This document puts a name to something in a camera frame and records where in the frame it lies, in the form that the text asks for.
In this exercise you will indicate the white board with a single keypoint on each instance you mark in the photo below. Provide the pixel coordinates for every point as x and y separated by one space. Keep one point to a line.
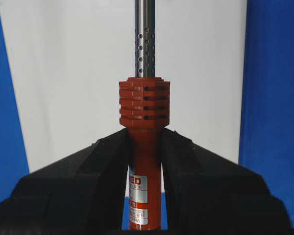
67 58

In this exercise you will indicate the blue table mat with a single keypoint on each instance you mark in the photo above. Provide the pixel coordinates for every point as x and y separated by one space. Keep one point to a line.
266 141

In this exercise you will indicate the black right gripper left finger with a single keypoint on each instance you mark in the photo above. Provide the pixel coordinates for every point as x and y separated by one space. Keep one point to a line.
82 194

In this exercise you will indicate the red soldering iron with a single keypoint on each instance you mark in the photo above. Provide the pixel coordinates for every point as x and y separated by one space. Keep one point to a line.
145 110

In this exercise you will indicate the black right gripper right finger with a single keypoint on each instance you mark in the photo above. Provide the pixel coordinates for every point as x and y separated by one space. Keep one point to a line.
209 195

